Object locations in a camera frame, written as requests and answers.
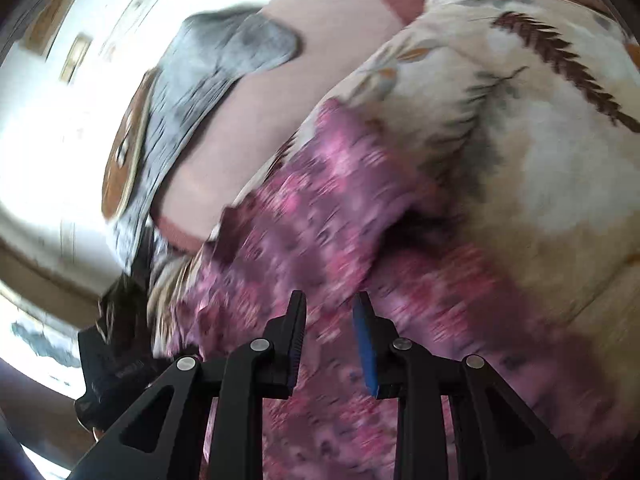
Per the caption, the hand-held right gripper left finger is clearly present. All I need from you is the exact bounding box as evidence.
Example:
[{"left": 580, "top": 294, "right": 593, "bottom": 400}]
[{"left": 67, "top": 290, "right": 307, "bottom": 480}]

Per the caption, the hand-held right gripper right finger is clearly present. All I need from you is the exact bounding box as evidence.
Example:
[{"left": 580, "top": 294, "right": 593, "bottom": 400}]
[{"left": 352, "top": 291, "right": 577, "bottom": 480}]

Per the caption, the purple floral garment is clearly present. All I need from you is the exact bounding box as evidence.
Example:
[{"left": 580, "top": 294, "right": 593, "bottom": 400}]
[{"left": 167, "top": 100, "right": 626, "bottom": 480}]

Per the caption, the brown oval wooden headboard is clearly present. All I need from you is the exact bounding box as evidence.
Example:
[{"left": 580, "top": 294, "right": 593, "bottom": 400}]
[{"left": 101, "top": 67, "right": 160, "bottom": 221}]

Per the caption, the cream leaf print blanket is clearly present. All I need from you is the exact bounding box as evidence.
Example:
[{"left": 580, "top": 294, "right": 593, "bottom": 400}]
[{"left": 147, "top": 0, "right": 640, "bottom": 480}]

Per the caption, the grey cloth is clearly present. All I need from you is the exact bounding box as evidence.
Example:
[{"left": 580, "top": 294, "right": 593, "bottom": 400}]
[{"left": 107, "top": 4, "right": 306, "bottom": 271}]

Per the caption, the small framed wall picture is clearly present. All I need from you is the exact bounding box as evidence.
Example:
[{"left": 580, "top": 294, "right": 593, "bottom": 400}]
[{"left": 59, "top": 34, "right": 94, "bottom": 85}]

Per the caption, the large framed wall picture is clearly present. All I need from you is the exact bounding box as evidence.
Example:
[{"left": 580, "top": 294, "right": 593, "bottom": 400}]
[{"left": 22, "top": 0, "right": 88, "bottom": 58}]

